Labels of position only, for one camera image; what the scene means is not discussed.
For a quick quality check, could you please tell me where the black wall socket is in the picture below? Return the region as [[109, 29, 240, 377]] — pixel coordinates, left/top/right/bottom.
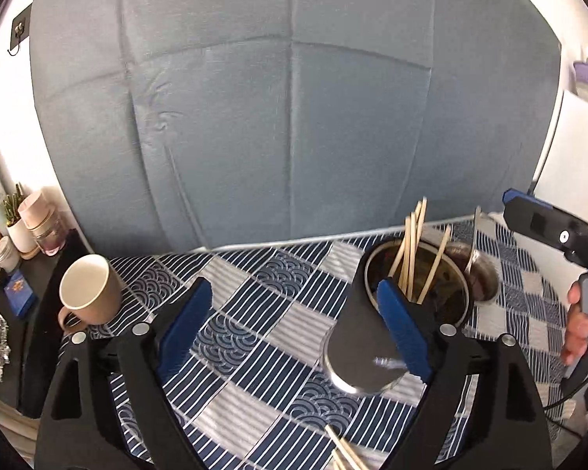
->
[[9, 4, 33, 56]]

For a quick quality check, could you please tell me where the grey-blue upholstered headboard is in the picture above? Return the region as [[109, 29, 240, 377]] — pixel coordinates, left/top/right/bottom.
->
[[29, 0, 564, 255]]

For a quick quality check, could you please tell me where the metal bowl with dark sauce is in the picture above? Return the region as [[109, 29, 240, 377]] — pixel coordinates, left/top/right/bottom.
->
[[463, 242, 501, 302]]

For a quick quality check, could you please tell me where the person's right hand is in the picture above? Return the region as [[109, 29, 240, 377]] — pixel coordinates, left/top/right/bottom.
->
[[561, 283, 588, 366]]

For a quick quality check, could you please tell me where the black cable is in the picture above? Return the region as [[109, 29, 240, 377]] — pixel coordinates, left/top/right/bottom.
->
[[544, 372, 588, 439]]

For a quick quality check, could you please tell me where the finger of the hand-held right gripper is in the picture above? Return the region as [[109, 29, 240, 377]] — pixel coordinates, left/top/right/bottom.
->
[[501, 187, 588, 261]]

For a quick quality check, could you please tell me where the clear glass jar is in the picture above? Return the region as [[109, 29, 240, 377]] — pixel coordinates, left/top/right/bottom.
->
[[32, 215, 62, 256]]

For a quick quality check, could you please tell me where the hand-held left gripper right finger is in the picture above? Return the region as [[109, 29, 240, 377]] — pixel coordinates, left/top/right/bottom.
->
[[376, 278, 554, 470]]

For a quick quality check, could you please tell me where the metal spoon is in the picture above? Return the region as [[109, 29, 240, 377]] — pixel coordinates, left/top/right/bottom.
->
[[465, 206, 483, 275]]

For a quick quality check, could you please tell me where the blue white patterned tablecloth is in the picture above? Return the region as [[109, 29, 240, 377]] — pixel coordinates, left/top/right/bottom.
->
[[59, 218, 576, 470]]

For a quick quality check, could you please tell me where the group of wooden chopsticks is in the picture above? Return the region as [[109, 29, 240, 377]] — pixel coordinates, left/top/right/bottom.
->
[[323, 197, 454, 470]]

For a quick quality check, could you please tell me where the beige mug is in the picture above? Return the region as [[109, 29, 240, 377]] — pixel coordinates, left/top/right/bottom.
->
[[58, 253, 124, 336]]

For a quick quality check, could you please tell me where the pink jar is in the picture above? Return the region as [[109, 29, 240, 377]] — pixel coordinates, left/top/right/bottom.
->
[[18, 190, 54, 228]]

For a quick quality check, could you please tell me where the potted cactus in white pot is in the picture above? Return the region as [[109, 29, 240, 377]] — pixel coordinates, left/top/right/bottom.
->
[[2, 182, 40, 255]]

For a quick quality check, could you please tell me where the white panel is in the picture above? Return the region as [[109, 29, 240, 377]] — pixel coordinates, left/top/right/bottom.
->
[[534, 90, 588, 216]]

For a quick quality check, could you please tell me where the black cylindrical utensil holder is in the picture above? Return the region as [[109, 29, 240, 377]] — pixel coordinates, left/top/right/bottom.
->
[[323, 237, 474, 395]]

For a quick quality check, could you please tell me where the small white jar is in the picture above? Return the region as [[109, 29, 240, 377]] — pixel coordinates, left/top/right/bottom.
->
[[0, 236, 20, 272]]

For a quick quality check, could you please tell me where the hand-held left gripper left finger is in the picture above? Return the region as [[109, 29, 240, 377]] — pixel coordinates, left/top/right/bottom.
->
[[34, 277, 214, 470]]

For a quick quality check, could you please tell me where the black side table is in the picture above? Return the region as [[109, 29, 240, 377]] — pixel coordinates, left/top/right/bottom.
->
[[0, 225, 94, 419]]

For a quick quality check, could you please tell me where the blue box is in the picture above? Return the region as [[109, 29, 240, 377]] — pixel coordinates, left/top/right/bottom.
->
[[4, 271, 40, 318]]

